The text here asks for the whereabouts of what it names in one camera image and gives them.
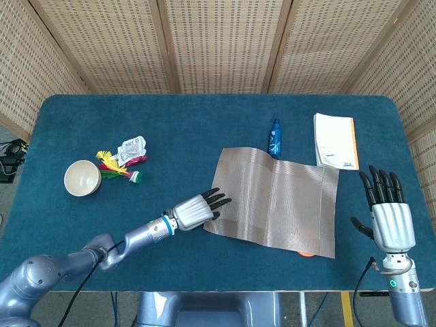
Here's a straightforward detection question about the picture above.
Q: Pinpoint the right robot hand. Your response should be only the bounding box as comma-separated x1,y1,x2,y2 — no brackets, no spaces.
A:
350,165,417,255

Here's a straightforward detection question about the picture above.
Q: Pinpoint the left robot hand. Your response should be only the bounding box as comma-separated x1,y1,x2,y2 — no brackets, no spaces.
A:
172,187,233,232

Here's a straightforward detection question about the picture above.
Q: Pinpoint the beige woven placemat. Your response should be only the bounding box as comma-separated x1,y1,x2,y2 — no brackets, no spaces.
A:
203,146,341,260

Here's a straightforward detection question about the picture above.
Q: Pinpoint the white bowl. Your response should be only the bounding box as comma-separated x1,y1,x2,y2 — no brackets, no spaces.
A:
63,159,102,198

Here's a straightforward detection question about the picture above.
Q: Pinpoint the colourful feather shuttlecock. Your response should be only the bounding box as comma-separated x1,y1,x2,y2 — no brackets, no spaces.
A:
95,150,144,185

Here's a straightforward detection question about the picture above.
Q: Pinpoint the blue carpet table cover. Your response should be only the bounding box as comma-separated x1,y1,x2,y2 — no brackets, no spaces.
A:
0,94,425,293

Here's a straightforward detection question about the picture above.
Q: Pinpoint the crumpled silver snack wrapper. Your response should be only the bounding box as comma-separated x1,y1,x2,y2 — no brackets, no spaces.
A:
115,135,149,168

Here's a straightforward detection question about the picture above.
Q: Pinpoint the grey-blue robot torso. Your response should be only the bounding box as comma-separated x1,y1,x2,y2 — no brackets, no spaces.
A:
134,291,283,327

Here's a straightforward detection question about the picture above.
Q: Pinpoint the white notebook with orange spine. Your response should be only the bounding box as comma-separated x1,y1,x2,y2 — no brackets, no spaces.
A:
313,112,360,171

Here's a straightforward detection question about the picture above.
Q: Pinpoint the blue plastic bottle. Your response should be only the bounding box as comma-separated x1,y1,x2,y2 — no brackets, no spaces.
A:
268,118,283,160

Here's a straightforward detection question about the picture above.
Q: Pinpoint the white table leg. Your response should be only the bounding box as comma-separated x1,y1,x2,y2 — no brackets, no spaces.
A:
298,292,308,327

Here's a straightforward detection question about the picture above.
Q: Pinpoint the bamboo folding screen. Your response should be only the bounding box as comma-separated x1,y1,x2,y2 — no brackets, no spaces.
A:
0,0,436,212

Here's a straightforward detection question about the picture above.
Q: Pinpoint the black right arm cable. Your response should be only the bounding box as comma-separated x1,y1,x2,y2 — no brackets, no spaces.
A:
352,257,379,327

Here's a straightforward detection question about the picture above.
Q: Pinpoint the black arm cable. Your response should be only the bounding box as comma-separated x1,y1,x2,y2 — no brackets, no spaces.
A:
352,257,379,327
59,240,125,327

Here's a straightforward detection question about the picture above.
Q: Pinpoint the blue cable under table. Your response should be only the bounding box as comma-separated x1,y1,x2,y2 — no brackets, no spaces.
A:
109,292,120,327
315,292,330,327

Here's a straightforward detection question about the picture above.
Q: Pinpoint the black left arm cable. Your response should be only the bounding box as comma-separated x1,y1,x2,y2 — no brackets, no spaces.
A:
59,240,125,327

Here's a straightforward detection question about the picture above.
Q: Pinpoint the black equipment with cables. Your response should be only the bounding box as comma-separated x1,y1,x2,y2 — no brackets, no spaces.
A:
0,138,30,185

